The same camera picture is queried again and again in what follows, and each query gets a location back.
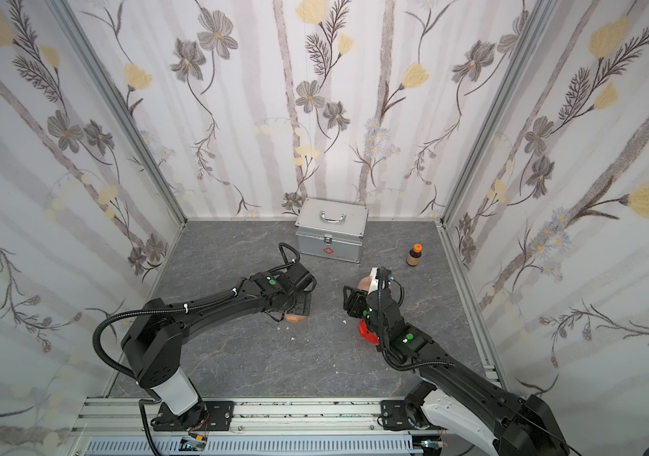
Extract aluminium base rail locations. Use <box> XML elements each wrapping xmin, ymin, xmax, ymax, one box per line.
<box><xmin>67</xmin><ymin>397</ymin><xmax>548</xmax><ymax>456</ymax></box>

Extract red piggy bank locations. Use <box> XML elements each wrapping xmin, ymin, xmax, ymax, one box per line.
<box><xmin>358</xmin><ymin>319</ymin><xmax>379</xmax><ymax>346</ymax></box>

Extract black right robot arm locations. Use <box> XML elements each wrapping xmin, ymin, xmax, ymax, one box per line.
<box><xmin>343</xmin><ymin>267</ymin><xmax>574</xmax><ymax>455</ymax></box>

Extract small brown orange-capped bottle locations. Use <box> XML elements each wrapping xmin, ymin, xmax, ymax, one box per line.
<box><xmin>407</xmin><ymin>244</ymin><xmax>423</xmax><ymax>267</ymax></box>

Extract silver aluminium first aid case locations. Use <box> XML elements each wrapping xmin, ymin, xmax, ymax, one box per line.
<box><xmin>295</xmin><ymin>199</ymin><xmax>369</xmax><ymax>263</ymax></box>

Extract pink piggy bank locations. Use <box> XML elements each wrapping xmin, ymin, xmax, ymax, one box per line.
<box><xmin>284</xmin><ymin>313</ymin><xmax>307</xmax><ymax>323</ymax></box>
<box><xmin>357</xmin><ymin>267</ymin><xmax>379</xmax><ymax>294</ymax></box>

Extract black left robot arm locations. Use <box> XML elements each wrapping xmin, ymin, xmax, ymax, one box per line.
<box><xmin>92</xmin><ymin>242</ymin><xmax>317</xmax><ymax>419</ymax></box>

